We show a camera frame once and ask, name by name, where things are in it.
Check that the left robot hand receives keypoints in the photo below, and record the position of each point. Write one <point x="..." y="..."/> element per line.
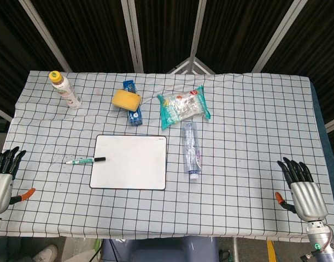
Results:
<point x="1" y="188"/>

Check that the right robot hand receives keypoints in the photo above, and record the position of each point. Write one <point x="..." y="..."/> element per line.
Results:
<point x="306" y="195"/>

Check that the green whiteboard marker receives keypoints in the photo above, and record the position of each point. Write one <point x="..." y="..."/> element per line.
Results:
<point x="85" y="161"/>

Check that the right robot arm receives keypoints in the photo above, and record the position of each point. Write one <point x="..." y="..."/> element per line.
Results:
<point x="321" y="240"/>

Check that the white shoe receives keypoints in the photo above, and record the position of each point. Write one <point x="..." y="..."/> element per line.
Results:
<point x="45" y="253"/>

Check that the yellow-capped drink bottle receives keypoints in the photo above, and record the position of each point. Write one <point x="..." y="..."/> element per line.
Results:
<point x="65" y="90"/>

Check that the clear water bottle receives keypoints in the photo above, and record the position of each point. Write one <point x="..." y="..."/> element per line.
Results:
<point x="192" y="151"/>

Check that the white drawing board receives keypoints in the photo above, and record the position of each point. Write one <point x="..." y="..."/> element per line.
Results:
<point x="129" y="161"/>

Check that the checkered tablecloth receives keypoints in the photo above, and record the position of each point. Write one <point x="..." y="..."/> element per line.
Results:
<point x="166" y="191"/>

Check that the teal snack bag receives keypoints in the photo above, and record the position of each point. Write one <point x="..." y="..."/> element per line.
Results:
<point x="183" y="106"/>

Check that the yellow sponge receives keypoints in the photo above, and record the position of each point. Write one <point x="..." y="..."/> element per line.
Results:
<point x="126" y="100"/>

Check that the blue biscuit pack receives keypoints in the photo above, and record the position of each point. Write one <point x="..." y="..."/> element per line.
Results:
<point x="133" y="107"/>

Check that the blue plastic stool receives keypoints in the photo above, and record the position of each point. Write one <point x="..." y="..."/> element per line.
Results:
<point x="160" y="249"/>

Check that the black folding screen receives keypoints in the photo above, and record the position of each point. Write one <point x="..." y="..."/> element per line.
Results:
<point x="166" y="32"/>

